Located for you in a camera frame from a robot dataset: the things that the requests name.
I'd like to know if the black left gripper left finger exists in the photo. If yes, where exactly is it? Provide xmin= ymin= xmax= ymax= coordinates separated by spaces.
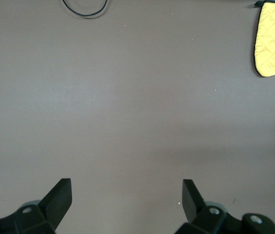
xmin=0 ymin=178 xmax=73 ymax=234

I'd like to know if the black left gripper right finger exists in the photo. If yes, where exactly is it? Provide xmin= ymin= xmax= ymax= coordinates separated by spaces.
xmin=175 ymin=179 xmax=275 ymax=234

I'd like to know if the yellow quilted oven mitt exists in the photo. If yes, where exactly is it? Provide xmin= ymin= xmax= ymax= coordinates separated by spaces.
xmin=253 ymin=0 xmax=275 ymax=78

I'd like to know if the thin black cable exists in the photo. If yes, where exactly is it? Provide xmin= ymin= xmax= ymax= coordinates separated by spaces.
xmin=62 ymin=0 xmax=109 ymax=19

